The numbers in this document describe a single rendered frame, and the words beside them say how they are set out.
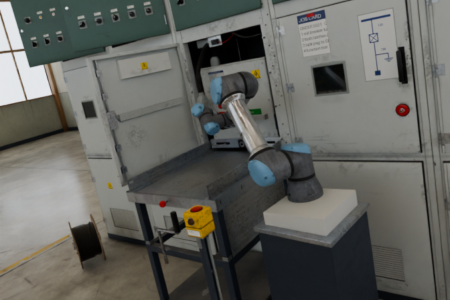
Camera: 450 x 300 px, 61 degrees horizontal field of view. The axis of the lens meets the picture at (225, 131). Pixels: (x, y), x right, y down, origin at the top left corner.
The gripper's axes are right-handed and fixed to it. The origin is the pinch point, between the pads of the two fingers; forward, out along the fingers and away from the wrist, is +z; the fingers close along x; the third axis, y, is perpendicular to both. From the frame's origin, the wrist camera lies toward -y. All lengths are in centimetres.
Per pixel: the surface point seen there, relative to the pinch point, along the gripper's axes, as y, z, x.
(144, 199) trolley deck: -13, -48, -52
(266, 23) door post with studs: 36, -27, 48
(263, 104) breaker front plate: 23.0, -0.8, 11.9
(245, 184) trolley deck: 36, -28, -38
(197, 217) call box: 46, -72, -56
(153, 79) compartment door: -35, -36, 21
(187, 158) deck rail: -22.6, -9.5, -22.8
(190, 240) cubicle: -58, 43, -76
